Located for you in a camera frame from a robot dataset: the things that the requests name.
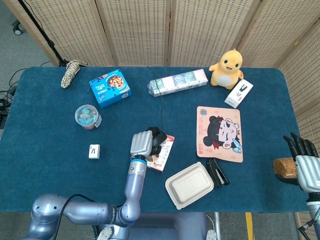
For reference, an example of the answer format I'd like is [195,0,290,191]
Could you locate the small snack packet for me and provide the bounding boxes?
[146,134,176,173]

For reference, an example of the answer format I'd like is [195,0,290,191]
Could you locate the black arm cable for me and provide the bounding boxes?
[296,216,320,240]
[52,193,101,240]

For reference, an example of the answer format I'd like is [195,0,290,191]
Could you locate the patterned rope bundle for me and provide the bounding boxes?
[60,59,88,89]

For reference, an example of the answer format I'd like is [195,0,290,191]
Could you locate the small white box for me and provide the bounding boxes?
[88,143,101,160]

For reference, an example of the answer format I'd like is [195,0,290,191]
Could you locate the brown wooden cup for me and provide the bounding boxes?
[272,157,299,186]

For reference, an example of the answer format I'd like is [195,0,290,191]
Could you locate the clear jar of clips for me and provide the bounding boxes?
[74,104,103,130]

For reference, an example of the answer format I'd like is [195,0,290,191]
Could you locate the woven folding screen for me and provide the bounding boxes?
[3,0,320,240]

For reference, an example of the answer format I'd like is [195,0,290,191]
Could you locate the long white box black print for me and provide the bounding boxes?
[224,78,254,109]

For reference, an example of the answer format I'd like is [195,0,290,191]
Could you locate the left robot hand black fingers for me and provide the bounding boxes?
[129,129,163,159]

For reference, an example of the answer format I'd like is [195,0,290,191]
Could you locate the black floor cable bundle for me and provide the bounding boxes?
[0,67,28,128]

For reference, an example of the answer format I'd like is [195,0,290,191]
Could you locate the blue felt table cloth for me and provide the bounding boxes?
[0,66,310,213]

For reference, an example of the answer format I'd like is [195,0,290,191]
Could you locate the black stapler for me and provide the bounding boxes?
[206,158,230,188]

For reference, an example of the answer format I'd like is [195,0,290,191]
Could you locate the black caster wheel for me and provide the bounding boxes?
[11,21,25,36]

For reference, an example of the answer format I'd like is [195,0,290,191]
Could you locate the black tripod stand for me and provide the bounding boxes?
[17,0,70,68]

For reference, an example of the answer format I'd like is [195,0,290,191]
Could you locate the metal table leg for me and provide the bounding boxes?
[213,212,222,240]

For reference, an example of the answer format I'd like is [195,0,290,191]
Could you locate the beige takeout container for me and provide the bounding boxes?
[164,161,215,210]

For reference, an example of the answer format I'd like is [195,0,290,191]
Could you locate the blue cookie box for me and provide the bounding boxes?
[88,68,133,109]

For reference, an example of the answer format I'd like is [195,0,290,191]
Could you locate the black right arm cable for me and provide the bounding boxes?
[296,216,320,240]

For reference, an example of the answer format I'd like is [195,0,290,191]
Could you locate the multicolour tissue pack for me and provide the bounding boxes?
[147,68,209,97]

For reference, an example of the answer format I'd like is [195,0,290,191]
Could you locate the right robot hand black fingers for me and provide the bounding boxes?
[282,131,320,193]

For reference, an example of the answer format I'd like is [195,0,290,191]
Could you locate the black computer mouse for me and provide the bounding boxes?
[147,126,168,149]

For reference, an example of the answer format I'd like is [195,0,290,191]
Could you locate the yellow strip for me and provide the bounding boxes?
[245,212,255,240]

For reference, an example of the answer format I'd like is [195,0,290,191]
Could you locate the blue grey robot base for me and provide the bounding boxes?
[97,212,218,240]

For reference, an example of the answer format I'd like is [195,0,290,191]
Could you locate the cartoon girl mouse pad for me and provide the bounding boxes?
[196,105,244,164]

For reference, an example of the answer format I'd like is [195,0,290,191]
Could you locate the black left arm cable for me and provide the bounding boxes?
[52,193,101,240]

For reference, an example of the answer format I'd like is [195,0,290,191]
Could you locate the yellow plush toy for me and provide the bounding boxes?
[208,48,245,91]

